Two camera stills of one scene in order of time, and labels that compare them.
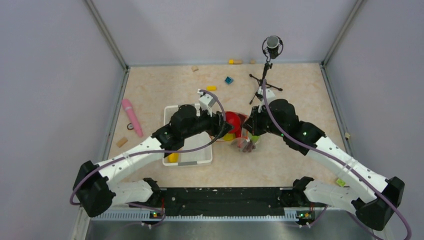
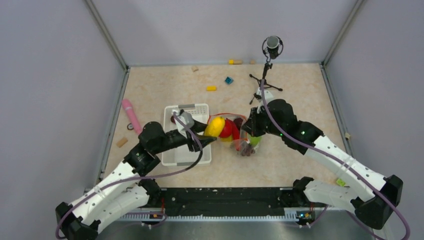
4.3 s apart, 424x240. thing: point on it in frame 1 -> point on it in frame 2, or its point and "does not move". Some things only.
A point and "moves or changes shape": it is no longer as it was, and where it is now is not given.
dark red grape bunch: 248,147 moves or changes shape
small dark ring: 127,126 does not move
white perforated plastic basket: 202,156 does not move
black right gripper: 252,124 does not move
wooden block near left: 122,142 does not move
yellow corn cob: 173,158 moves or changes shape
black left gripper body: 210,127 -> 174,140
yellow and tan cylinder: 235,62 does not move
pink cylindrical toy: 127,105 does not move
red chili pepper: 242,118 -> 235,132
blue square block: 229,80 does not move
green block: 341,182 does not move
